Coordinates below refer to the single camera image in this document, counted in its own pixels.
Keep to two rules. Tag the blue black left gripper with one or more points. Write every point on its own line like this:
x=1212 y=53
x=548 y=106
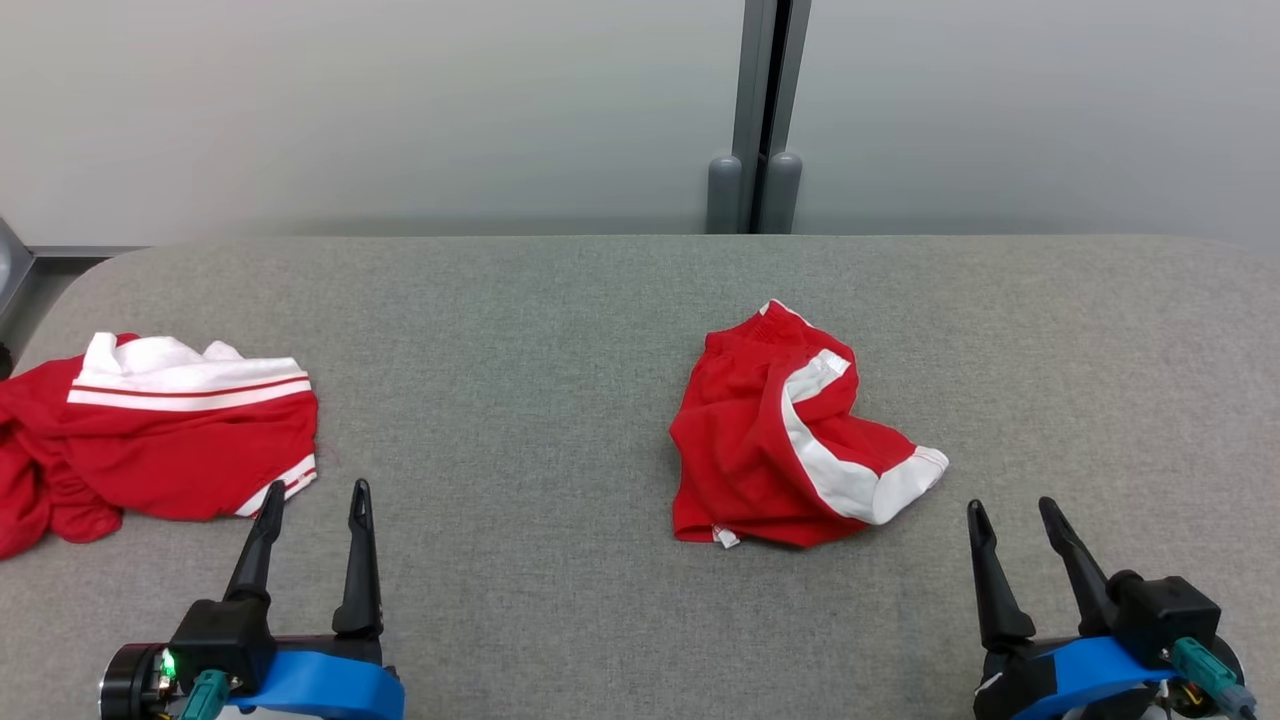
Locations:
x=320 y=690

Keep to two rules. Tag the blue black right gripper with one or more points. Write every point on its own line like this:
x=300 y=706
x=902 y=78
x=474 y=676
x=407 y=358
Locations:
x=1080 y=680

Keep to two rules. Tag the red white basketball jersey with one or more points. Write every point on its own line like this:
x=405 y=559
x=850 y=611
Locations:
x=150 y=450

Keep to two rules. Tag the red white shorts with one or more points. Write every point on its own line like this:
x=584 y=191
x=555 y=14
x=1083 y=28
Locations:
x=740 y=440

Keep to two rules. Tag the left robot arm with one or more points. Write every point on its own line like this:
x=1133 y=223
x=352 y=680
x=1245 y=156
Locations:
x=130 y=685

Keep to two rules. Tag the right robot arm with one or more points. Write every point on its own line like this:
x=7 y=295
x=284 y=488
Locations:
x=1232 y=660

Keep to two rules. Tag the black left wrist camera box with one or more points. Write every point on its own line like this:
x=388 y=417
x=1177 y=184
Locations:
x=225 y=640

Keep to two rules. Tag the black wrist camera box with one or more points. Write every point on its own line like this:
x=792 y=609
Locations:
x=1165 y=610
x=225 y=640

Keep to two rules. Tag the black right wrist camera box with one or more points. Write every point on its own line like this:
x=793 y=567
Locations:
x=1165 y=610

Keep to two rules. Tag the grey wheeled frame leg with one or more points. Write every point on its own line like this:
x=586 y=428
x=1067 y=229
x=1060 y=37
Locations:
x=10 y=270

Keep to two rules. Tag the grey partition post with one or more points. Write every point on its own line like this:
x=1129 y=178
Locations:
x=750 y=100

